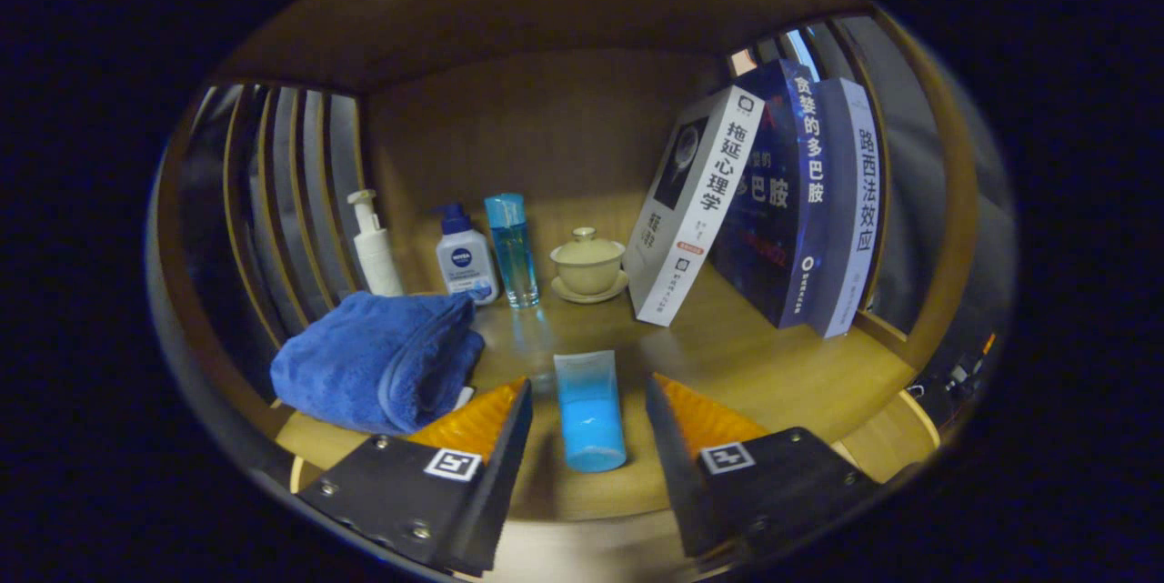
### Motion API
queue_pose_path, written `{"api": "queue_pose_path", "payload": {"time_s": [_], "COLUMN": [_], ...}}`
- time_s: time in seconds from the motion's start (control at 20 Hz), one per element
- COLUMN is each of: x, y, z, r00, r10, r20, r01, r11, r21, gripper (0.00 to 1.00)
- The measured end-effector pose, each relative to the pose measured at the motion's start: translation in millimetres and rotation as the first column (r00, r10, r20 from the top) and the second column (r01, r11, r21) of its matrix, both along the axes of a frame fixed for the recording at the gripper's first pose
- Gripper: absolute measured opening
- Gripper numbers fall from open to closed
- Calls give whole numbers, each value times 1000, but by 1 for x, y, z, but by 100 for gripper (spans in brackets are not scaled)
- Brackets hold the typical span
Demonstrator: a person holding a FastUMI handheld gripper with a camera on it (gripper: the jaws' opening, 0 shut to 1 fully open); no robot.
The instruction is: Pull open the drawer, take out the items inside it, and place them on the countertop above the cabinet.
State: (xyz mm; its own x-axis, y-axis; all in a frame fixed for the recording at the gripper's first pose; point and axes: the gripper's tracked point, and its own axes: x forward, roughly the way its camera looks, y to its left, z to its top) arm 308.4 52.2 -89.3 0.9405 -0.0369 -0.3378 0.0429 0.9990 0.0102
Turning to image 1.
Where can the white bottle with blue cap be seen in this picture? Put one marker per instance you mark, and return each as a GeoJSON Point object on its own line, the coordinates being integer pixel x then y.
{"type": "Point", "coordinates": [466, 265]}

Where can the wooden cabinet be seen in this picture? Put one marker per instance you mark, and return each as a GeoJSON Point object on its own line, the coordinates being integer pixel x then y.
{"type": "Point", "coordinates": [527, 128]}

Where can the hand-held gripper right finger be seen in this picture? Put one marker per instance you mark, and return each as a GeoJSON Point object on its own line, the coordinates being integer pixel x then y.
{"type": "Point", "coordinates": [682, 483]}

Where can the wooden countertop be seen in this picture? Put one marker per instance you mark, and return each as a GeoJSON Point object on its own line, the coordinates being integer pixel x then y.
{"type": "Point", "coordinates": [746, 365]}

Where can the clear blue bottle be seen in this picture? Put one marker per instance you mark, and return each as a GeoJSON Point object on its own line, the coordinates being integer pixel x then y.
{"type": "Point", "coordinates": [514, 256]}

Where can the dark blue book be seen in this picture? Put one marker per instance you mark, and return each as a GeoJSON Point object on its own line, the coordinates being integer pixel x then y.
{"type": "Point", "coordinates": [773, 228]}

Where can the blue folded towel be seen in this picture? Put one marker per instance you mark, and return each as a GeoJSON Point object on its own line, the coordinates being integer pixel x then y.
{"type": "Point", "coordinates": [373, 360]}

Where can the beige saucer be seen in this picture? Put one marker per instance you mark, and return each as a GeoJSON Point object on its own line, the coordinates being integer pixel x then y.
{"type": "Point", "coordinates": [587, 298]}

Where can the light purple book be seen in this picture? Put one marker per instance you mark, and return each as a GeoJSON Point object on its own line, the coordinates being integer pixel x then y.
{"type": "Point", "coordinates": [855, 210]}

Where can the black equipment with orange tip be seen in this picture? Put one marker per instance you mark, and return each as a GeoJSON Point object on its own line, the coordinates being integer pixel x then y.
{"type": "Point", "coordinates": [955, 374]}

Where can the white pump bottle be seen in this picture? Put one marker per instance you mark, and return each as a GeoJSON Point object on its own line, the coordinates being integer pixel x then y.
{"type": "Point", "coordinates": [376, 260]}

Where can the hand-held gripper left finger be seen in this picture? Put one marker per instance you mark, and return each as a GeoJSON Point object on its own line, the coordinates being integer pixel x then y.
{"type": "Point", "coordinates": [473, 501]}

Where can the white book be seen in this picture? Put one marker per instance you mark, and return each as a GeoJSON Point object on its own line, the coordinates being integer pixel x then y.
{"type": "Point", "coordinates": [700, 210]}

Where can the beige lidded teacup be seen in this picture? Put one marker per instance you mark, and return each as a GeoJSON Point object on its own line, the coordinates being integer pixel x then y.
{"type": "Point", "coordinates": [587, 265]}

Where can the blue squeeze tube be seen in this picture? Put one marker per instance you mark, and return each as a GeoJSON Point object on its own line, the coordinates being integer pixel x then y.
{"type": "Point", "coordinates": [591, 419]}

